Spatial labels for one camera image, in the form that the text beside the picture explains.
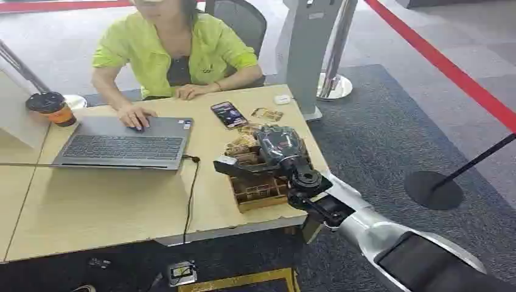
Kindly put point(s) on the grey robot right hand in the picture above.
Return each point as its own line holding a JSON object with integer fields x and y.
{"x": 278, "y": 143}

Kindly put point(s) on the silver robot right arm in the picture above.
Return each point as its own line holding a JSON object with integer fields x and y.
{"x": 387, "y": 237}

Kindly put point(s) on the stack of printed cards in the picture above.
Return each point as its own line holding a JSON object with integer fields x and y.
{"x": 242, "y": 143}

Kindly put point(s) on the white earbud case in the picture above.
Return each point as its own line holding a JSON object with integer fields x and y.
{"x": 281, "y": 99}

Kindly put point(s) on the wooden card box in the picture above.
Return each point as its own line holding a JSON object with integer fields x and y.
{"x": 258, "y": 189}

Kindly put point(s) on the black smartphone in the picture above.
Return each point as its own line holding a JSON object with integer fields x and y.
{"x": 228, "y": 114}

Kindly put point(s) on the grey kiosk stand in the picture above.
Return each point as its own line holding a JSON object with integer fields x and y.
{"x": 306, "y": 52}

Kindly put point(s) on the person's left hand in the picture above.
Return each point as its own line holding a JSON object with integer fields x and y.
{"x": 192, "y": 91}

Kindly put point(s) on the person's hand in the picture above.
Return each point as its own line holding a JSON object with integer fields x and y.
{"x": 192, "y": 91}
{"x": 135, "y": 116}

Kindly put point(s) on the dark grey carpet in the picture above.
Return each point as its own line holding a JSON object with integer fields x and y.
{"x": 403, "y": 153}

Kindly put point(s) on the grey office chair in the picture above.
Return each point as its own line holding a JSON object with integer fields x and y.
{"x": 242, "y": 22}

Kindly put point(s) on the person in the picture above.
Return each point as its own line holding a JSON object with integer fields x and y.
{"x": 173, "y": 48}

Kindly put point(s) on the person's right hand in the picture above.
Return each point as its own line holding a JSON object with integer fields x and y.
{"x": 135, "y": 116}

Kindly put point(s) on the grey laptop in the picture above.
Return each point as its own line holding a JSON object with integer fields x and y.
{"x": 125, "y": 145}

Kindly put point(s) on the floor power socket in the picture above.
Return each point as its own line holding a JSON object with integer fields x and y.
{"x": 182, "y": 273}

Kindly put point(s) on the black stanchion with round base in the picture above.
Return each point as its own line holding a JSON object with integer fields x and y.
{"x": 439, "y": 187}

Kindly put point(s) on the red barrier belt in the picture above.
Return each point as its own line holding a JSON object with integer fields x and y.
{"x": 443, "y": 64}

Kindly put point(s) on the black lidded coffee cup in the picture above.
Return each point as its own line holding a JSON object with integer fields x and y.
{"x": 52, "y": 109}

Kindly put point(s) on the white partition panel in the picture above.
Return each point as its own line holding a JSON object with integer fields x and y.
{"x": 18, "y": 109}

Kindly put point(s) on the chrome stanchion post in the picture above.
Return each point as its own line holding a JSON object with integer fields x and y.
{"x": 336, "y": 68}

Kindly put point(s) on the yellow floor frame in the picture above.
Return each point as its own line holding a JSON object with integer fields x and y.
{"x": 242, "y": 281}

